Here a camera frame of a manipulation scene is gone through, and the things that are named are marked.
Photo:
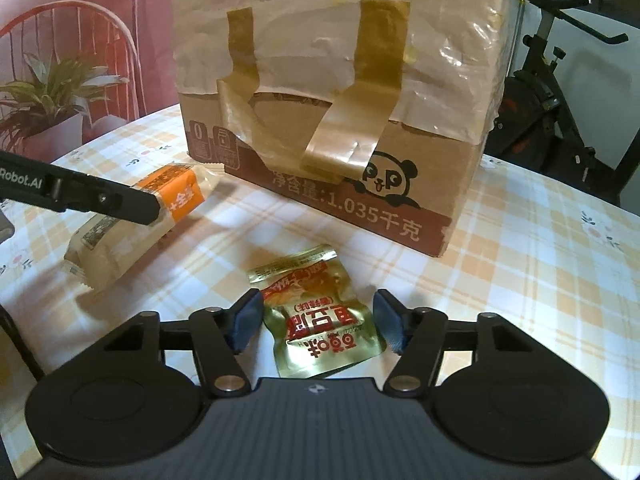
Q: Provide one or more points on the gold snack packet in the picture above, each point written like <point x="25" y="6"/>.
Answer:
<point x="320" y="330"/>

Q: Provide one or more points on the checked yellow tablecloth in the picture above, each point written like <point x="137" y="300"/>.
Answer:
<point x="525" y="260"/>

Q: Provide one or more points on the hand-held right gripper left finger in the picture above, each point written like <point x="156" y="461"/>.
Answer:
<point x="247" y="320"/>

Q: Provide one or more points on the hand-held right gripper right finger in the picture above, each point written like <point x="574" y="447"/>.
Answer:
<point x="390" y="322"/>

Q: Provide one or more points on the orange and cream snack packet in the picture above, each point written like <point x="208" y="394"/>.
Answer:
<point x="185" y="190"/>

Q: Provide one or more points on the black exercise bike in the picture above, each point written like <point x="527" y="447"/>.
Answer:
<point x="540" y="100"/>

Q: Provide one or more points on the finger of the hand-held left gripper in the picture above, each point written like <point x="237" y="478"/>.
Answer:
<point x="115" y="200"/>

